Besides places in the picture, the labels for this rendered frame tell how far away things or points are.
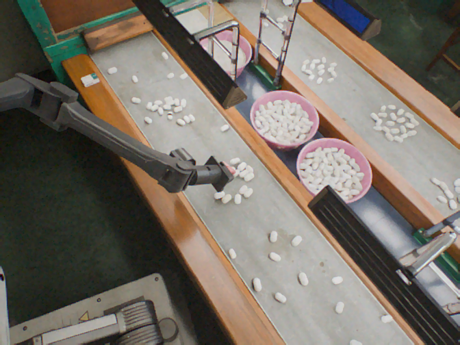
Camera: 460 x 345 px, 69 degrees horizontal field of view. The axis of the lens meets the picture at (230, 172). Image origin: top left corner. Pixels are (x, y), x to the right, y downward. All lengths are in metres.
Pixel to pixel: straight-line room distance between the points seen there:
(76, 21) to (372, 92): 1.25
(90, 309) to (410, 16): 3.28
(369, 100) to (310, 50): 0.36
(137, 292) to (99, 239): 0.68
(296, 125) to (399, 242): 0.56
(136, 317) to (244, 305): 0.30
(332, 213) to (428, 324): 0.27
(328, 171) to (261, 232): 0.36
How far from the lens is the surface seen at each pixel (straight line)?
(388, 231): 1.32
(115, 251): 1.92
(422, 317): 0.81
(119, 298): 1.36
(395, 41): 3.25
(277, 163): 1.20
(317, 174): 1.24
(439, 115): 1.60
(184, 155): 0.98
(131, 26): 1.60
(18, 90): 0.98
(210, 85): 0.99
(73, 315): 1.39
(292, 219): 1.14
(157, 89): 1.44
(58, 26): 1.57
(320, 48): 1.70
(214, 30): 1.08
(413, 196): 1.32
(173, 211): 1.10
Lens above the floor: 1.77
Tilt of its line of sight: 60 degrees down
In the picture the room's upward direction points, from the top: 6 degrees clockwise
